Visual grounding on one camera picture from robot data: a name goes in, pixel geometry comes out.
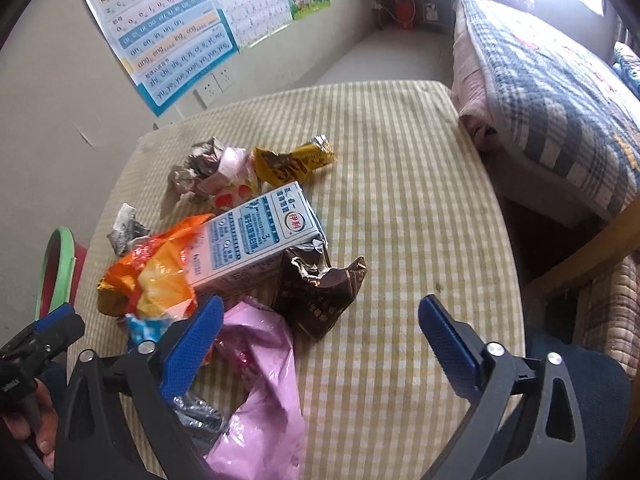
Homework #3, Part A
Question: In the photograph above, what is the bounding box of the pink plastic bag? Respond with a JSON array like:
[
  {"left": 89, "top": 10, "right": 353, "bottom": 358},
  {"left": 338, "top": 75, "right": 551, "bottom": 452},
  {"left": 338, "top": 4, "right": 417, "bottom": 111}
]
[{"left": 205, "top": 297, "right": 307, "bottom": 480}]

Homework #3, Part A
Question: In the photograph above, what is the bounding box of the pink bed sheet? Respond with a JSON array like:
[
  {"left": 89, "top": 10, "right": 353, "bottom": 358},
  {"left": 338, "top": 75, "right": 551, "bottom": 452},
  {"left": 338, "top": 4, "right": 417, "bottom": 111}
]
[{"left": 452, "top": 35, "right": 501, "bottom": 153}]

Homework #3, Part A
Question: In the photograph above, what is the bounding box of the red bucket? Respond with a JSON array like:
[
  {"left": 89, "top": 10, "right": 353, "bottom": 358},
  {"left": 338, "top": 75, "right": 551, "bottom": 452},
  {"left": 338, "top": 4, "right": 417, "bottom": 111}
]
[{"left": 395, "top": 0, "right": 416, "bottom": 31}]

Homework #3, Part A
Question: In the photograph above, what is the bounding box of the blue patterned pillow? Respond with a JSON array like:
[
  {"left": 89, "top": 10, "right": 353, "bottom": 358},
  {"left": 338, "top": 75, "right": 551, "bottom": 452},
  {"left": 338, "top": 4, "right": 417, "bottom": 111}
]
[{"left": 614, "top": 41, "right": 640, "bottom": 101}]

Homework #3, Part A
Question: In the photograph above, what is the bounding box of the grey paper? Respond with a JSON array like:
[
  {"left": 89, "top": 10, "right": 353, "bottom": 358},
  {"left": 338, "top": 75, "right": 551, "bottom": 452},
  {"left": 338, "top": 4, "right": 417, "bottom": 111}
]
[{"left": 167, "top": 137, "right": 228, "bottom": 196}]

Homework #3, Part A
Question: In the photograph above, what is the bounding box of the dark silver foil wrapper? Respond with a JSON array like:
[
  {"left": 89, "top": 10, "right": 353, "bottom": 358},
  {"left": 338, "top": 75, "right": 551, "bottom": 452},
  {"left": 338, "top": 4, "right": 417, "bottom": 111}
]
[{"left": 172, "top": 395, "right": 231, "bottom": 453}]

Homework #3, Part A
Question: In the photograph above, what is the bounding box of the person's left hand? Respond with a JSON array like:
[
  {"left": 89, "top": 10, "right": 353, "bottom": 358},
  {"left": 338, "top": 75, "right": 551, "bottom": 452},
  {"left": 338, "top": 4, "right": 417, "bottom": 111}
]
[{"left": 0, "top": 392, "right": 59, "bottom": 471}]

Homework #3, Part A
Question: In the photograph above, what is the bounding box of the orange plastic bag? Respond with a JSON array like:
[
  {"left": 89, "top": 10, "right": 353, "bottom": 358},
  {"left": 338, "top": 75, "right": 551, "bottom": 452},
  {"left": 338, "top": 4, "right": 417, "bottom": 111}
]
[{"left": 96, "top": 213, "right": 216, "bottom": 318}]

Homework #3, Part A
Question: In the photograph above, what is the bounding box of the white wall socket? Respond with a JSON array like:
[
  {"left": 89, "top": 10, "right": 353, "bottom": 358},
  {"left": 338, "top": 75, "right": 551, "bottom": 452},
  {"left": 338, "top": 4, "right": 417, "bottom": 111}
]
[
  {"left": 194, "top": 80, "right": 221, "bottom": 108},
  {"left": 212, "top": 66, "right": 237, "bottom": 93}
]

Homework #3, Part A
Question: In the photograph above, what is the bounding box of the white chart wall poster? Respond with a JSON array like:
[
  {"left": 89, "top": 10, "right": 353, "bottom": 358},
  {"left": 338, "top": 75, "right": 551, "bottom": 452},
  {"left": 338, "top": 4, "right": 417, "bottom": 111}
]
[{"left": 202, "top": 0, "right": 293, "bottom": 53}]

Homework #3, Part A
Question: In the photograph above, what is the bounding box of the blue white milk carton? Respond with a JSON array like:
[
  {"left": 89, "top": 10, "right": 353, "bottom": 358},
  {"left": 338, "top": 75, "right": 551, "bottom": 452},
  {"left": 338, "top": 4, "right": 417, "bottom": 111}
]
[{"left": 192, "top": 181, "right": 326, "bottom": 296}]

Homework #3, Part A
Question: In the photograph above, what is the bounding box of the pink strawberry print wrapper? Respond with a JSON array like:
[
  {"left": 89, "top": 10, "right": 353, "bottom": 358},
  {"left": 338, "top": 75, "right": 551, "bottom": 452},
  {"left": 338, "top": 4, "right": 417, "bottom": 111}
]
[{"left": 197, "top": 147, "right": 261, "bottom": 209}]

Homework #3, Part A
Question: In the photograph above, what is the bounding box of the blue letter wall poster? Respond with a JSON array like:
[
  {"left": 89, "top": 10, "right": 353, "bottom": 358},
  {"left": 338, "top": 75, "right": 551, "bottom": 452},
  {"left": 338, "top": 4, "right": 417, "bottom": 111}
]
[{"left": 75, "top": 0, "right": 240, "bottom": 117}]

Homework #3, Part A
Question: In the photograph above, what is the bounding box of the wooden chair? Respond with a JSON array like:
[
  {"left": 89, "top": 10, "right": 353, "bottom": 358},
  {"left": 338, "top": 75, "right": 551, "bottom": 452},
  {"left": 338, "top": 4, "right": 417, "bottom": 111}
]
[{"left": 522, "top": 237, "right": 640, "bottom": 303}]

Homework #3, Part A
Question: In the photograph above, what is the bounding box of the small silver wrapper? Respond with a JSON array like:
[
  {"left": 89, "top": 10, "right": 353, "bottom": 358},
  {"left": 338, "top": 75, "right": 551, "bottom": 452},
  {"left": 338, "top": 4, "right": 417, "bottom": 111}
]
[{"left": 106, "top": 203, "right": 151, "bottom": 256}]

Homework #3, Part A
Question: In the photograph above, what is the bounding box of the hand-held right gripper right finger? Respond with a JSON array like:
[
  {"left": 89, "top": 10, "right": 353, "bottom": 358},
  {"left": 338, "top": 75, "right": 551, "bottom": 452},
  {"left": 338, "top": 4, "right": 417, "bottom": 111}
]
[{"left": 418, "top": 294, "right": 588, "bottom": 480}]

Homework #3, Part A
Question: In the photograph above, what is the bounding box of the person's left leg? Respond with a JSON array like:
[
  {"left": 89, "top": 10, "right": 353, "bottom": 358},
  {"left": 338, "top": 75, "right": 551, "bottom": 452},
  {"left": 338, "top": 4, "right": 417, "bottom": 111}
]
[{"left": 37, "top": 360, "right": 69, "bottom": 397}]

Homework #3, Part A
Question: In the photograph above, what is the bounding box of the bed with patterned quilt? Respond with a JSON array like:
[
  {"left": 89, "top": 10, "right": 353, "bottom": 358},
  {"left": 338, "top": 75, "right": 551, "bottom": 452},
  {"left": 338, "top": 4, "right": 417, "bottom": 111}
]
[{"left": 452, "top": 0, "right": 640, "bottom": 221}]

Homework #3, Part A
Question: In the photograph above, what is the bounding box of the yellow snack wrapper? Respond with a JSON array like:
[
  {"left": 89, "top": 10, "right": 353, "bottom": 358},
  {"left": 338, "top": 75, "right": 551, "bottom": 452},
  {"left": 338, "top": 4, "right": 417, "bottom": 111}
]
[{"left": 252, "top": 134, "right": 336, "bottom": 188}]

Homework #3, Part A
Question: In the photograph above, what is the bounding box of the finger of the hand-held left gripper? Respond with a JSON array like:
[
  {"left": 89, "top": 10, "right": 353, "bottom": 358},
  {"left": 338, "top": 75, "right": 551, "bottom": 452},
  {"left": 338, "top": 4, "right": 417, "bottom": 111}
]
[{"left": 0, "top": 304, "right": 86, "bottom": 366}]

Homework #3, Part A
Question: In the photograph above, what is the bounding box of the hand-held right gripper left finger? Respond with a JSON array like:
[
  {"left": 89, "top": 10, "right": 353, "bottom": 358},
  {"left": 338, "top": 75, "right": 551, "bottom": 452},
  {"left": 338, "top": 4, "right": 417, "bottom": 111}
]
[{"left": 54, "top": 294, "right": 226, "bottom": 480}]

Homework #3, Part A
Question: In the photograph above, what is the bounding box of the blue white snack wrapper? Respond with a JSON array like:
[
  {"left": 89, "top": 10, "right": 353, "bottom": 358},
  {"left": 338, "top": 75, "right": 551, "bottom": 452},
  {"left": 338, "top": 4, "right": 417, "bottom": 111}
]
[{"left": 125, "top": 312, "right": 173, "bottom": 346}]

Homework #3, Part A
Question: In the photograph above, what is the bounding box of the red bin with green rim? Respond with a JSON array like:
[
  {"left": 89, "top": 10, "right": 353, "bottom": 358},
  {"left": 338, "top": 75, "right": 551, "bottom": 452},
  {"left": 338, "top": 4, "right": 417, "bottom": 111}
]
[{"left": 37, "top": 226, "right": 88, "bottom": 321}]

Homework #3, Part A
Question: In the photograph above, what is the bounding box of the quilted chair cushion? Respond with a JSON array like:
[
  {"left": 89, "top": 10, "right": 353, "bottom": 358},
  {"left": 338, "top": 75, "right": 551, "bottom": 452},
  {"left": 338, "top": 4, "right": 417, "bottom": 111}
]
[{"left": 572, "top": 255, "right": 640, "bottom": 366}]

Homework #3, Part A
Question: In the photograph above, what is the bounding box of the brown foil wrapper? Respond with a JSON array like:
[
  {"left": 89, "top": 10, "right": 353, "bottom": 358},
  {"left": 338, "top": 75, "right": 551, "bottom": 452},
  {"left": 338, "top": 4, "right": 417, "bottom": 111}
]
[{"left": 272, "top": 240, "right": 368, "bottom": 342}]

